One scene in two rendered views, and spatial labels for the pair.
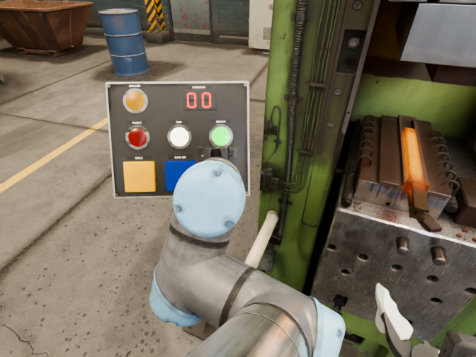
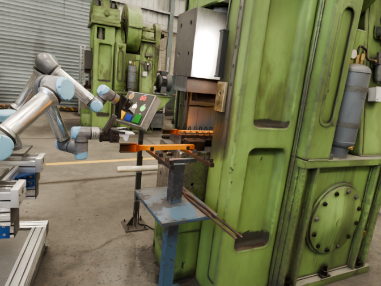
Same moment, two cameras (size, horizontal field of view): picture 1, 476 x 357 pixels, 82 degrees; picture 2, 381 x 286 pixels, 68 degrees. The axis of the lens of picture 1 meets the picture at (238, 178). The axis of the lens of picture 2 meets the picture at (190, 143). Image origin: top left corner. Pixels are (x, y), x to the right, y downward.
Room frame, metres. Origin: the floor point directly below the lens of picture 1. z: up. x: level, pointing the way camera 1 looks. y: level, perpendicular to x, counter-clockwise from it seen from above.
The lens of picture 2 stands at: (-0.87, -1.72, 1.34)
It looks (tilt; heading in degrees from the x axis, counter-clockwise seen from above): 12 degrees down; 40
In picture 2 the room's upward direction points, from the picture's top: 6 degrees clockwise
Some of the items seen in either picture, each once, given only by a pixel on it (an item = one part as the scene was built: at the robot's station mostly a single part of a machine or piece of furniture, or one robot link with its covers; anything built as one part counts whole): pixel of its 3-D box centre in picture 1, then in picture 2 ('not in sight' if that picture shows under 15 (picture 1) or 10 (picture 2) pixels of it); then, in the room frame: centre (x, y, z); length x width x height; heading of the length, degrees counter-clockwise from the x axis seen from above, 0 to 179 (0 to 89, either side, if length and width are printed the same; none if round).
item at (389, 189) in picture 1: (397, 154); (202, 137); (0.71, -0.49, 0.96); 0.42 x 0.20 x 0.09; 157
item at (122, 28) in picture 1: (125, 42); not in sight; (4.87, 1.82, 0.44); 0.59 x 0.59 x 0.88
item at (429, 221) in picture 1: (429, 223); not in sight; (0.46, -0.46, 0.92); 0.04 x 0.03 x 0.01; 9
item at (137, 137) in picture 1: (137, 137); not in sight; (0.58, 0.24, 1.09); 0.05 x 0.03 x 0.04; 67
